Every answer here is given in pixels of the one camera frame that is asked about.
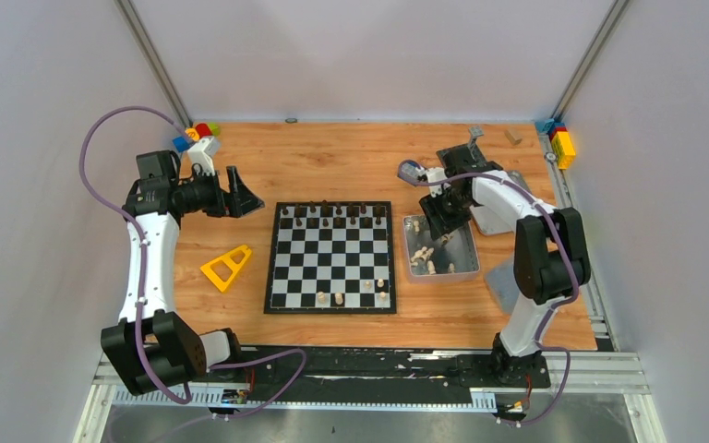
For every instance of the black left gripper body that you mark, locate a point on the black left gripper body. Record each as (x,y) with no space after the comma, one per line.
(227,195)

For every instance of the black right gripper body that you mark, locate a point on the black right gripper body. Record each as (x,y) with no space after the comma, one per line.
(447,210)

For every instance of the metal tin box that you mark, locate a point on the metal tin box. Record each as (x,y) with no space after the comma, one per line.
(450,259)

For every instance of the black white chessboard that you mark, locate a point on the black white chessboard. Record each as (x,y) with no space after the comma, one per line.
(331,247)

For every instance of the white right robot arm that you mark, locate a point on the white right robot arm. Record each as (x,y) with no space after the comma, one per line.
(550,262)

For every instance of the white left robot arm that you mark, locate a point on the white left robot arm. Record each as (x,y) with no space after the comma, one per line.
(151,347)

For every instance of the blue grey toy brick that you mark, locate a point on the blue grey toy brick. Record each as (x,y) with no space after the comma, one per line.
(411,172)

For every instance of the coloured toy cylinders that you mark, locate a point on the coloured toy cylinders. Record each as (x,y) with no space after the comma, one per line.
(194,134)

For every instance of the blue plastic bag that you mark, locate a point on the blue plastic bag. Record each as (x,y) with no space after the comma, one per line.
(502,285)

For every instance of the small wooden block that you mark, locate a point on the small wooden block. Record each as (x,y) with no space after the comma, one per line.
(513,136)

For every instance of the coloured toy brick stack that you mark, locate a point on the coloured toy brick stack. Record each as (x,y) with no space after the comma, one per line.
(560,141)

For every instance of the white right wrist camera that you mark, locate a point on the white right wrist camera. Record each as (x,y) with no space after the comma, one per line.
(436,178)

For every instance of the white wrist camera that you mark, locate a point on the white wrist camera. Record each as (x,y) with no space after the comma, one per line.
(436,178)
(201,154)

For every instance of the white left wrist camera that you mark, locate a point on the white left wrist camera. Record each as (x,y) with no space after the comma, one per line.
(201,154)

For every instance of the grey brick baseplate with post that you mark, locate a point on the grey brick baseplate with post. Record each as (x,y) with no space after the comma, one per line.
(466,158)

